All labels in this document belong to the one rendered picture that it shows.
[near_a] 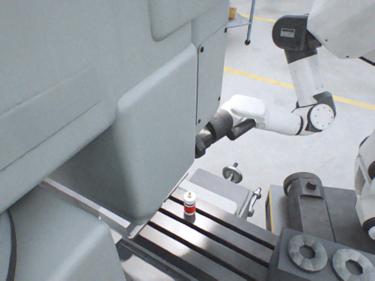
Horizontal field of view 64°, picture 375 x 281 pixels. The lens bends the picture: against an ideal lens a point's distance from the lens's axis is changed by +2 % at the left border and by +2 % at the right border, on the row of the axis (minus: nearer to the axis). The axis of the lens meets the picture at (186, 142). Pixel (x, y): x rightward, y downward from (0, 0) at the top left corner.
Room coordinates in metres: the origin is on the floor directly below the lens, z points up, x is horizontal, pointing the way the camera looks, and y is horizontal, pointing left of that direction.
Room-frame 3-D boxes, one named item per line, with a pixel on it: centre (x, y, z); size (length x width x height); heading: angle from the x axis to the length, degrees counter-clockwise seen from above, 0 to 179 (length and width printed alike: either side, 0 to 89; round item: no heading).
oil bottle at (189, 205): (0.60, -0.01, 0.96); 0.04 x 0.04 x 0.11
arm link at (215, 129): (0.63, -0.04, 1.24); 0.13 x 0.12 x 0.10; 41
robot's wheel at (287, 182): (1.04, -0.64, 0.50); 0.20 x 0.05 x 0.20; 81
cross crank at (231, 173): (1.00, -0.22, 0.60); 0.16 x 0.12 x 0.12; 150
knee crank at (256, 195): (0.95, -0.36, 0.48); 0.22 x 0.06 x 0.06; 150
